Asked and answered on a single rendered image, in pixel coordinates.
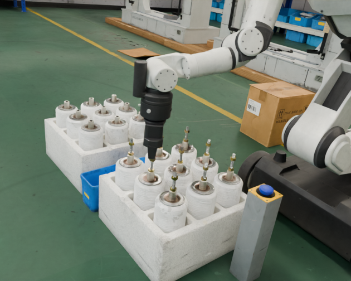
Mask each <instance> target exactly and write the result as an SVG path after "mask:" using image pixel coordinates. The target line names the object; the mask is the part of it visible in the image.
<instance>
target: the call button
mask: <svg viewBox="0 0 351 281"><path fill-rule="evenodd" d="M259 190H260V192H261V193H262V194H263V195H266V196H270V195H271V194H273V192H274V189H273V188H272V187H271V186H269V185H260V187H259Z"/></svg>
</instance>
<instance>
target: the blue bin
mask: <svg viewBox="0 0 351 281"><path fill-rule="evenodd" d="M139 159H140V160H141V161H143V163H145V157H141V158H139ZM115 170H116V164H114V165H111V166H107V167H103V168H98V169H95V170H92V171H87V172H84V173H82V174H81V175H80V178H81V182H82V198H83V202H84V203H85V204H86V206H87V207H88V208H89V209H90V210H91V211H92V212H97V211H99V176H100V175H104V174H108V173H111V172H115Z"/></svg>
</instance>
